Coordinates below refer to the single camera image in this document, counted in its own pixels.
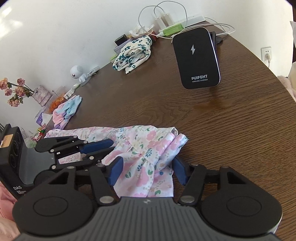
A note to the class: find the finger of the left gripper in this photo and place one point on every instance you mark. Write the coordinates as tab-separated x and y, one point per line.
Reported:
90	159
96	146

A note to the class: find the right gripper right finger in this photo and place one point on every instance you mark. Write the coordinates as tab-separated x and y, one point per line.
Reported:
192	177

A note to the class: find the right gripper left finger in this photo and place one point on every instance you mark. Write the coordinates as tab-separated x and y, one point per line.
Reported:
103	178

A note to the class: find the pink floral dress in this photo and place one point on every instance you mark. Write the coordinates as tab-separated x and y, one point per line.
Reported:
147	154

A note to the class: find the plastic bag with vegetables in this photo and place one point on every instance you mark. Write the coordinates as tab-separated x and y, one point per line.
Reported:
29	142

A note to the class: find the red checkered snack pack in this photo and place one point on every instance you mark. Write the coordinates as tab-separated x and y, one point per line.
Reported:
40	133

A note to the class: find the pink blue purple garment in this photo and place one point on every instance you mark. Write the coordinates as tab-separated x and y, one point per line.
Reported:
63	113

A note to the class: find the purple tissue box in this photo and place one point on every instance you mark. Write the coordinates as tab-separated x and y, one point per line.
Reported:
43	118

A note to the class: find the clear box orange snacks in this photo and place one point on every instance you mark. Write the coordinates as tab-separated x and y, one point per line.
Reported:
56	99

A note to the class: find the lavender knitted vase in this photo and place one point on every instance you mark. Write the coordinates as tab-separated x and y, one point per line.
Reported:
41	95

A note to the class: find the dried pink rose bouquet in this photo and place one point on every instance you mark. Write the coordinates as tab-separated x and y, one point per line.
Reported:
16	92

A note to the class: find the white small device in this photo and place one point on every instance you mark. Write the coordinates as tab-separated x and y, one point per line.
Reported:
93	71

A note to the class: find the white round robot toy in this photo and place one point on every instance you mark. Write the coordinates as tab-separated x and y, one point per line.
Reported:
78	73

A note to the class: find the green tissue pack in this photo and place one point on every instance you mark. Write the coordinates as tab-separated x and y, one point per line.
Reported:
113	58

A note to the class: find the lavender tin box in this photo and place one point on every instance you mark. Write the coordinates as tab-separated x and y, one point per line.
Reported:
118	48

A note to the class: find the folded teal floral cloth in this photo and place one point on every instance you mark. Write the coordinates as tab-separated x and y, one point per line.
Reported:
133	54

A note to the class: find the black charger block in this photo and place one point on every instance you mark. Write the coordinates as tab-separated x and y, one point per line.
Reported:
120	40

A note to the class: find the crumpled white tissue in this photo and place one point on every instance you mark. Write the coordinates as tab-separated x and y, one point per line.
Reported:
139	31

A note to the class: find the white power adapter left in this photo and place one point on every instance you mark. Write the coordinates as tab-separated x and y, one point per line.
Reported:
160	23

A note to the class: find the white power adapter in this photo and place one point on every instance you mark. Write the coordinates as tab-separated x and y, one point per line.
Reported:
160	23
168	19

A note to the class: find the green power bank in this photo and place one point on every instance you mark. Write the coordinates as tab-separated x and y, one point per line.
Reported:
171	30

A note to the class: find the white power adapter right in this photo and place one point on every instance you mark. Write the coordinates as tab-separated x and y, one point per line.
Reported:
168	19

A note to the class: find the white power strip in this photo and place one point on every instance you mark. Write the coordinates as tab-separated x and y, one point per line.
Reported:
191	20

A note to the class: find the black wireless charger stand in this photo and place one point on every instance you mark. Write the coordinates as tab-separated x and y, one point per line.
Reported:
196	57

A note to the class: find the wall power socket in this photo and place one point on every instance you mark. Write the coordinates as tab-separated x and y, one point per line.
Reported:
266	55

